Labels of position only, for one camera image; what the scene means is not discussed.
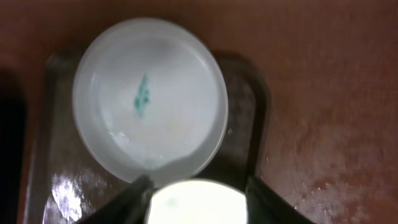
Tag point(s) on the large dark brown tray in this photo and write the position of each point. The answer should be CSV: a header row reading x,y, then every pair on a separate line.
x,y
67,184

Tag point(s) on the white plate top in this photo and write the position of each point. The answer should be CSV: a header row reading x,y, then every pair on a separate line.
x,y
149,98

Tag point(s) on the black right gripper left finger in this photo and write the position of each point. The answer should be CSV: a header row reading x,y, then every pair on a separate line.
x,y
130,206

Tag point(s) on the white plate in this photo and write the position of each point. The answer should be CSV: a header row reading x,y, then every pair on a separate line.
x,y
197,201
149,98

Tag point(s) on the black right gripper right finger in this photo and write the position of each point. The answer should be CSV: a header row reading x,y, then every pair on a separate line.
x,y
266,207

